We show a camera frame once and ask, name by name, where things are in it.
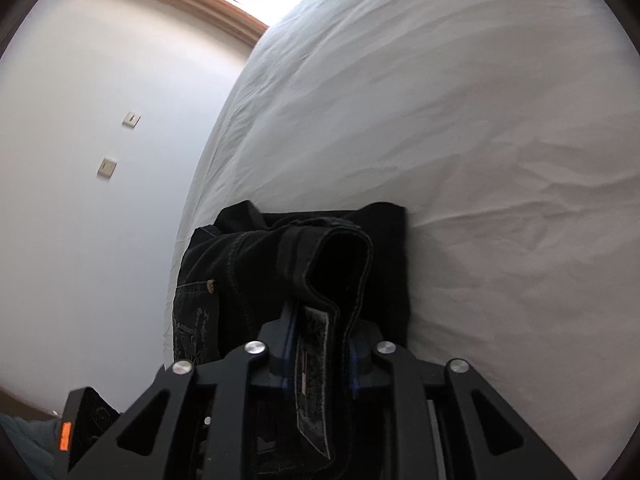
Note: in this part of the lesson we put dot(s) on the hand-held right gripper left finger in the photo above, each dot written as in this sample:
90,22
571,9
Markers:
220,400

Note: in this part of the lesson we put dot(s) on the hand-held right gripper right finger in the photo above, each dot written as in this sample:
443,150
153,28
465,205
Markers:
415,410

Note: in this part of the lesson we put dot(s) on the black denim pants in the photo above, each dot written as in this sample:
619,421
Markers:
235,270

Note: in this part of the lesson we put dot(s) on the bed with white sheet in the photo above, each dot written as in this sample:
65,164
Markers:
425,160

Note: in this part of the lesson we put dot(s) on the beige curtain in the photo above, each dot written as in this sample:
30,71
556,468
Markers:
200,2

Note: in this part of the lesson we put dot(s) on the white wall socket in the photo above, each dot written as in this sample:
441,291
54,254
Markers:
106,168

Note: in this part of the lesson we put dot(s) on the upper beige wall socket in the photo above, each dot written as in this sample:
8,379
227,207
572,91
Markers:
131,119

